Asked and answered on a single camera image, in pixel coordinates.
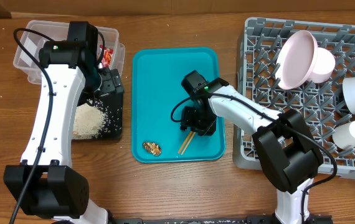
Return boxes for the red snack wrapper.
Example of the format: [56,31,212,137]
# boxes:
[98,45,114,68]

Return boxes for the gold foil wrapper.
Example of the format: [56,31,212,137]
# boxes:
[143,142,162,156]

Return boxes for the large white plate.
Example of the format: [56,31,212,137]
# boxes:
[275,30,318,90]

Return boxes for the small white rice bowl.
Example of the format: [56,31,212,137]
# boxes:
[310,47,336,83]

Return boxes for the white cup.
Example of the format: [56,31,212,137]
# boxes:
[332,121,355,150]

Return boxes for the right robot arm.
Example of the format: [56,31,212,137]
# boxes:
[179,70,323,223]

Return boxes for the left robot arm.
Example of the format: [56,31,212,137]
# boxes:
[3,21,125,223]

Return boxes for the grey dishwasher rack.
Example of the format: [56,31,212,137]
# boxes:
[237,17,355,179]

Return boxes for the black plastic tray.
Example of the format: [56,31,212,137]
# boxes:
[71,85,124,141]

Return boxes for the clear plastic bin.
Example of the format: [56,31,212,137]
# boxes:
[13,20,125,85]

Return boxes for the spilled rice pile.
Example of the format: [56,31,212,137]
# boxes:
[72,102,122,140]

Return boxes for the teal serving tray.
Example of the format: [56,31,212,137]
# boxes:
[131,47,226,163]

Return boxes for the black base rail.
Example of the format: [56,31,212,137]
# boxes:
[111,213,334,224]

